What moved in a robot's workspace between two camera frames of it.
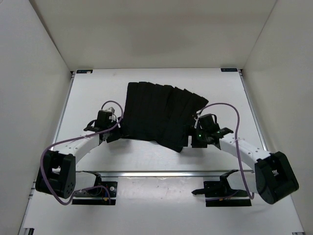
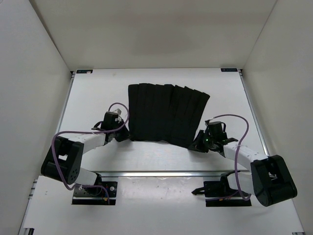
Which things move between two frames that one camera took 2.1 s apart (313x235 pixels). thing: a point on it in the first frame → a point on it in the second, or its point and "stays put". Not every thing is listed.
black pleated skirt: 160,114 stays put
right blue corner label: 229,69 stays put
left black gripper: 115,137 → 125,135
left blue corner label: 84,71 stays put
